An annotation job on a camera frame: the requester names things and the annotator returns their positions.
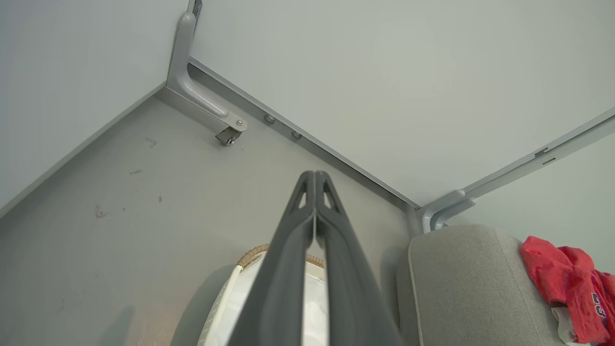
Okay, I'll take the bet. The white laundry basket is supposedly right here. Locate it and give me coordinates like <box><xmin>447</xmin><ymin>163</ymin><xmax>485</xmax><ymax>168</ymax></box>
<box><xmin>197</xmin><ymin>244</ymin><xmax>332</xmax><ymax>346</ymax></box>

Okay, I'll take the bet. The grey fabric sofa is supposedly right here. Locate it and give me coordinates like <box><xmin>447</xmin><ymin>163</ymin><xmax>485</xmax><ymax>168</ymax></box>
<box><xmin>396</xmin><ymin>224</ymin><xmax>615</xmax><ymax>346</ymax></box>

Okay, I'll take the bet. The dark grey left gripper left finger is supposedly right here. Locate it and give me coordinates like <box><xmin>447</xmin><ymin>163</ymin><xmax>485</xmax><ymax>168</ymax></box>
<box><xmin>228</xmin><ymin>171</ymin><xmax>316</xmax><ymax>346</ymax></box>

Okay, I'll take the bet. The grey curved partition foot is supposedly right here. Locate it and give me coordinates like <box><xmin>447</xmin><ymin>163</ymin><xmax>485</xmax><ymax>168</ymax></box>
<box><xmin>417</xmin><ymin>190</ymin><xmax>476</xmax><ymax>235</ymax></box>

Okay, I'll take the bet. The grey partition base rail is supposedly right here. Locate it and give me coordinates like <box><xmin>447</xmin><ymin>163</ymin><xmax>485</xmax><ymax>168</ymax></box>
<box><xmin>187</xmin><ymin>57</ymin><xmax>421</xmax><ymax>212</ymax></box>

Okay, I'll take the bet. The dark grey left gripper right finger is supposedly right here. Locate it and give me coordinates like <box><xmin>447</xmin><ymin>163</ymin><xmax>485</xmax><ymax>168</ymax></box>
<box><xmin>315</xmin><ymin>171</ymin><xmax>402</xmax><ymax>346</ymax></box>

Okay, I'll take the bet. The red shirt with striped trim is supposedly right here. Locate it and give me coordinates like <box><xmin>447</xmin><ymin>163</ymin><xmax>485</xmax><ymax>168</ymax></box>
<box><xmin>519</xmin><ymin>235</ymin><xmax>615</xmax><ymax>344</ymax></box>

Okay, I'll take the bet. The grey partition frame rail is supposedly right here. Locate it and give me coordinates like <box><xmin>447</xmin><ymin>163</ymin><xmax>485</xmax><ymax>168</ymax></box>
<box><xmin>464</xmin><ymin>107</ymin><xmax>615</xmax><ymax>200</ymax></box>

